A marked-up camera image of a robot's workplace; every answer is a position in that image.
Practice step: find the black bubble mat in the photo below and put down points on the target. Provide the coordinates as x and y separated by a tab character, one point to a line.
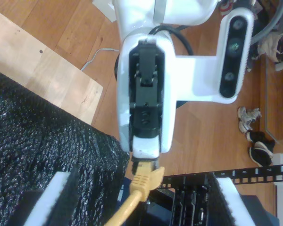
26	141

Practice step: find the black shoe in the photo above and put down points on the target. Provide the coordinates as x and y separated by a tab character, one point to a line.
261	153
255	136

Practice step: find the white box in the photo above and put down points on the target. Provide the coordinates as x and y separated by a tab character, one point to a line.
103	8

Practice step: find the beige bag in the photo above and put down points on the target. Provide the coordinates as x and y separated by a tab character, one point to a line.
273	44

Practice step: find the black rack server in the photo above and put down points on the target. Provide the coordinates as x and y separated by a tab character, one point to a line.
191	207

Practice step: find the white shoe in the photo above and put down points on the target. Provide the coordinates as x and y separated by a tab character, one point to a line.
246	120

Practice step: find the black perforated rack post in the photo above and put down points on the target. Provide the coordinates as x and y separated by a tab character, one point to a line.
261	173

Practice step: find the gripper camera bar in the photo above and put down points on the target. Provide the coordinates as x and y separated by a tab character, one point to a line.
235	47

